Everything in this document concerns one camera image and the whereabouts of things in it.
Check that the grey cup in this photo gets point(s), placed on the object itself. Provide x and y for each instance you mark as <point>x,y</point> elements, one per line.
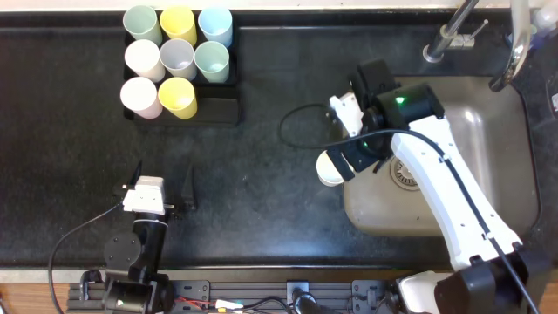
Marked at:
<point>176,56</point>

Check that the blue soap bottle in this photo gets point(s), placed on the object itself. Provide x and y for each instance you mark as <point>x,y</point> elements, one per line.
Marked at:
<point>547,17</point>

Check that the white cup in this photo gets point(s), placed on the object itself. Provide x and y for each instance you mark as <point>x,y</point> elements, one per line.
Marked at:
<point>141,56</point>
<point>324,174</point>

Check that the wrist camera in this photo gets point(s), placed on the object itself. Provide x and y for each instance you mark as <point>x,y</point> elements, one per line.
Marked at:
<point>349,113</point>
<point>144,196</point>

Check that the black tray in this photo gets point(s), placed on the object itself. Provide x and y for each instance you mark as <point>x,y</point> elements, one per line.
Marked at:
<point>218,109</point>

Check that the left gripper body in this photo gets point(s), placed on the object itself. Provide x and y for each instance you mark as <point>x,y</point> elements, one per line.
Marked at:
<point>173,210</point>

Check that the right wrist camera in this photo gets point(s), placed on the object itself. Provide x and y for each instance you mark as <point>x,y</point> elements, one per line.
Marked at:
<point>349,113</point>

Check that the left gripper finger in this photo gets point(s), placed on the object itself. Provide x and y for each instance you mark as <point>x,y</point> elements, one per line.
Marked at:
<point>188,187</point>
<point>137,174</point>

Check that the green cup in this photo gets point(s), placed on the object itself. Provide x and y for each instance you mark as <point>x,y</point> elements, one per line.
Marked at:
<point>140,22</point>
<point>211,61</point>

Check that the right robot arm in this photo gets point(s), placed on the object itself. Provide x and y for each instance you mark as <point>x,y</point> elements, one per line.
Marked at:
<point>436,183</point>

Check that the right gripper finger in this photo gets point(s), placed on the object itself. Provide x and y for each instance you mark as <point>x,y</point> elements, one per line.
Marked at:
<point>341,165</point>

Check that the steel tap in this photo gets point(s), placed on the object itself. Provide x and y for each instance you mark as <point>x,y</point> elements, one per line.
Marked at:
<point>440,41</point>

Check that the steel sink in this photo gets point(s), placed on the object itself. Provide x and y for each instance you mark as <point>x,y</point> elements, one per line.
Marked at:
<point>501,131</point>

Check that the pink cup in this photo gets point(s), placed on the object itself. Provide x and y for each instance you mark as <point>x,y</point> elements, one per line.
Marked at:
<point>137,93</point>

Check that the yellow cup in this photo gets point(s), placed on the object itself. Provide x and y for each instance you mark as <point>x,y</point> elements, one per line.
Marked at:
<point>176,19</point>
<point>176,93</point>

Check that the mounting rail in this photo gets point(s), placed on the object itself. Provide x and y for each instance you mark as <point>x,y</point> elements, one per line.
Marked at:
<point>253,290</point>

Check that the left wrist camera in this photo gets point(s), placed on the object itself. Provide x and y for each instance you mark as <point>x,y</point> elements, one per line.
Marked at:
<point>144,196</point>

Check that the blue cup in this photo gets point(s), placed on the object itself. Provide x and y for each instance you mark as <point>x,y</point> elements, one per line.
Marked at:
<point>214,22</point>

